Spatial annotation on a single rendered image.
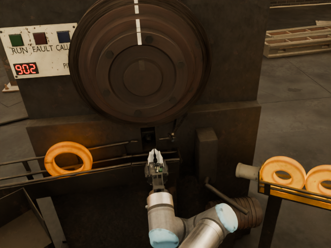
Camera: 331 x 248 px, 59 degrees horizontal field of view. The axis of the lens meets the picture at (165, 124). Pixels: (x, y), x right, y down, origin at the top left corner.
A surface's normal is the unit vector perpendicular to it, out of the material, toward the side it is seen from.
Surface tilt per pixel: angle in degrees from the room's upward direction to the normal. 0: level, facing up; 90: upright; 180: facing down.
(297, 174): 90
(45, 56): 90
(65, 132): 90
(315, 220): 0
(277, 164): 90
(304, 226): 0
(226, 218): 45
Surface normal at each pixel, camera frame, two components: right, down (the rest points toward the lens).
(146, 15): 0.16, -0.52
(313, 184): -0.49, 0.49
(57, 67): 0.10, 0.53
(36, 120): -0.04, -0.84
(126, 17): -0.15, -0.49
